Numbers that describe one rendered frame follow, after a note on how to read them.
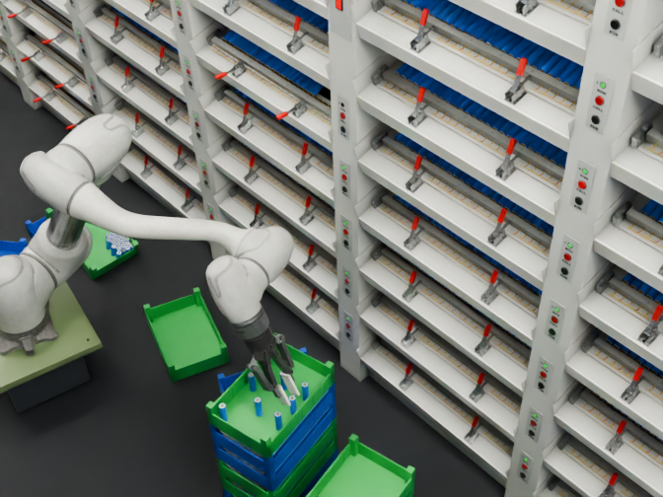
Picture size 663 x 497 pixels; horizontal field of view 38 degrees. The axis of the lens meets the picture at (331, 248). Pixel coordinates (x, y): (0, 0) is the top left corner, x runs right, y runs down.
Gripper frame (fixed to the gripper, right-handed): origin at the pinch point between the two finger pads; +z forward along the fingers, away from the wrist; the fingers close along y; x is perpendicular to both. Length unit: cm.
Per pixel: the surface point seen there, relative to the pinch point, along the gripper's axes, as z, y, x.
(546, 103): -59, -37, 76
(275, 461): 13.8, 12.6, -0.8
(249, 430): 5.7, 11.2, -7.5
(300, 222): -18, -50, -27
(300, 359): 3.2, -14.3, -8.5
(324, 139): -48, -47, 1
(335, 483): 29.5, 3.7, 5.8
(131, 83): -59, -74, -109
